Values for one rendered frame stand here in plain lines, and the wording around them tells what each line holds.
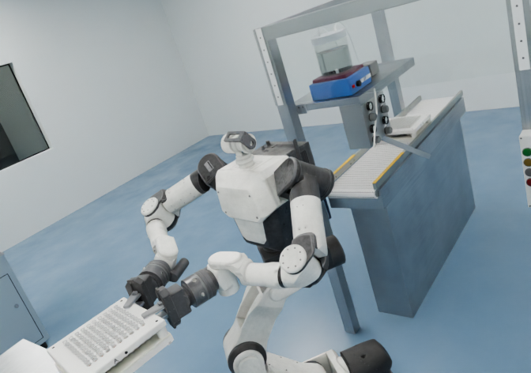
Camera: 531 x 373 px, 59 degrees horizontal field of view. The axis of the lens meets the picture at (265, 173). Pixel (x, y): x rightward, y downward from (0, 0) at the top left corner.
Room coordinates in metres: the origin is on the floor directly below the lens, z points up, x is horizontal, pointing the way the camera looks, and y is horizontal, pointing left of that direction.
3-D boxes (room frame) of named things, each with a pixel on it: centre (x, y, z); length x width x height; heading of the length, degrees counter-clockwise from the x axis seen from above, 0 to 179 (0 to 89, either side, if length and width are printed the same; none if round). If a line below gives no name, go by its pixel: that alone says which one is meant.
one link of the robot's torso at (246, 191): (1.53, 0.00, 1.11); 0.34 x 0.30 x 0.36; 38
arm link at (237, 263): (1.23, 0.18, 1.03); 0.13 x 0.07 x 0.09; 56
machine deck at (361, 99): (2.24, -0.53, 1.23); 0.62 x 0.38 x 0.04; 137
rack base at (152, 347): (1.11, 0.54, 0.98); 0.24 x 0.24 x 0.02; 38
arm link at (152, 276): (1.31, 0.46, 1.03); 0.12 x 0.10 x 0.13; 160
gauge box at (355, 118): (2.00, -0.50, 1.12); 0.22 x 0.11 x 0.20; 137
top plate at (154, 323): (1.11, 0.54, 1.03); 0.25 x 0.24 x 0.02; 38
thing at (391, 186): (2.50, -0.80, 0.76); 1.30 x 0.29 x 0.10; 137
